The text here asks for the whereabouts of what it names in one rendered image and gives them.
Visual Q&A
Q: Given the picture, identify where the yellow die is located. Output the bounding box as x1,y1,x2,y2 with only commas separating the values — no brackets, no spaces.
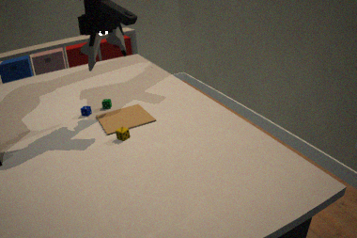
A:
116,127,130,141

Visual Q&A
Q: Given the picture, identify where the blue die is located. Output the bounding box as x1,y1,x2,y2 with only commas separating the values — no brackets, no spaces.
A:
81,106,92,117

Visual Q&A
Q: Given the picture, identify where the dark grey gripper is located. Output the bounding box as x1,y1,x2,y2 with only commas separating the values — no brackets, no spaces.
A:
78,0,126,71

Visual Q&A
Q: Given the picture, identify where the green die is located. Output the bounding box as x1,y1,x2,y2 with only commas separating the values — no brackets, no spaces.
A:
102,99,112,109

